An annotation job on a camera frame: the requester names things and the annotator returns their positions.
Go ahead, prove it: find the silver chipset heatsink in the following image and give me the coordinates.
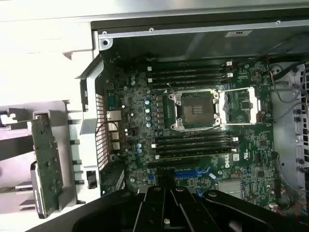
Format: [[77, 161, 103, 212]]
[[218, 180, 242, 197]]

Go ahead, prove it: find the metal socket cover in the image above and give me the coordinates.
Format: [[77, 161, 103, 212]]
[[216, 86, 263, 126]]

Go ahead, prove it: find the CPU socket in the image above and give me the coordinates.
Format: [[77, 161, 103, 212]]
[[168, 88, 221, 132]]

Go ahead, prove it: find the blue expansion slot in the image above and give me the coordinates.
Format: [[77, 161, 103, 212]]
[[173, 168, 210, 179]]

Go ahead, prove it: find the silver ethernet port block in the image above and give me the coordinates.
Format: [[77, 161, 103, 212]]
[[105, 109, 122, 122]]

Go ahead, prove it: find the grey parts rack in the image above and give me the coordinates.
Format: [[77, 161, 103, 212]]
[[0, 100, 70, 219]]

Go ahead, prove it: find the open black PC case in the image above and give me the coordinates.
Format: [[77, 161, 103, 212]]
[[74, 18, 309, 232]]

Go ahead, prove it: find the green motherboard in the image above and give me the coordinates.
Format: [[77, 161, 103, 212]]
[[102, 57, 278, 213]]

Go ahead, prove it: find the black RAM slot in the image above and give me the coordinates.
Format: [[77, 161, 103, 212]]
[[152, 137, 239, 145], [152, 144, 239, 152], [146, 60, 234, 68], [146, 72, 234, 80], [154, 131, 239, 140], [146, 78, 234, 88], [146, 66, 234, 74]]

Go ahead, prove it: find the thin metal locking lever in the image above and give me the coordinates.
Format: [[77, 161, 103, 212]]
[[182, 130, 229, 141], [166, 83, 179, 96]]

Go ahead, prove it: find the long black expansion slot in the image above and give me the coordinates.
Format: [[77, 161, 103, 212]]
[[147, 158, 197, 169]]

